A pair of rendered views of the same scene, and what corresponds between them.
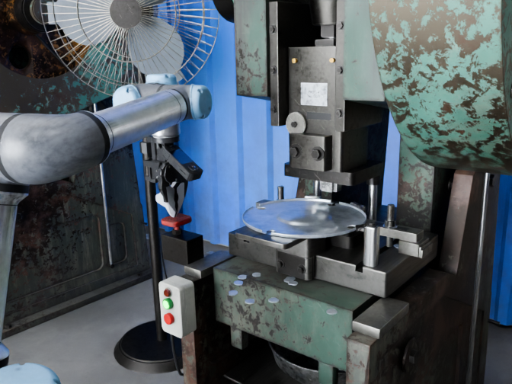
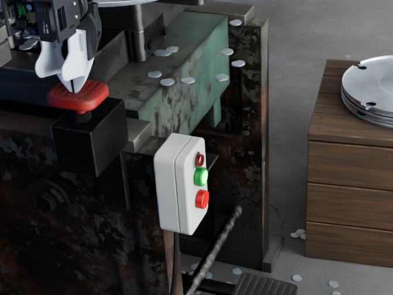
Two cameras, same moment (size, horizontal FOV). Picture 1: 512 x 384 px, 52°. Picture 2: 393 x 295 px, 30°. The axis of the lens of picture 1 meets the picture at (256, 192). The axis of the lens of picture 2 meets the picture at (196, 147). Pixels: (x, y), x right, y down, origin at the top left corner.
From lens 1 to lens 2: 1.75 m
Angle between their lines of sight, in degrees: 94
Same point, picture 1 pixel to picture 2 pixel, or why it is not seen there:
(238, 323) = not seen: hidden behind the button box
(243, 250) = not seen: hidden behind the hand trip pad
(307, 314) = (207, 58)
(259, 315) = (179, 115)
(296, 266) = (158, 32)
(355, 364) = (264, 47)
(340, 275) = (166, 13)
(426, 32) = not seen: outside the picture
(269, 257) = (116, 61)
